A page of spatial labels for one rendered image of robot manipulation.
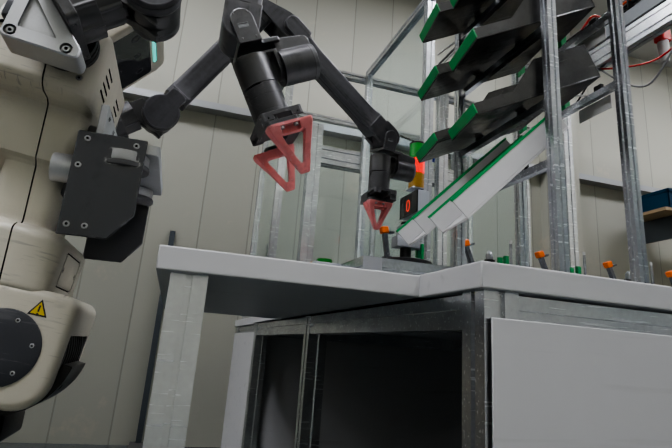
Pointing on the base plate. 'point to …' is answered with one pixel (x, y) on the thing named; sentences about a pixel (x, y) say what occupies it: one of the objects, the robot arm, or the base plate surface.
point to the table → (281, 284)
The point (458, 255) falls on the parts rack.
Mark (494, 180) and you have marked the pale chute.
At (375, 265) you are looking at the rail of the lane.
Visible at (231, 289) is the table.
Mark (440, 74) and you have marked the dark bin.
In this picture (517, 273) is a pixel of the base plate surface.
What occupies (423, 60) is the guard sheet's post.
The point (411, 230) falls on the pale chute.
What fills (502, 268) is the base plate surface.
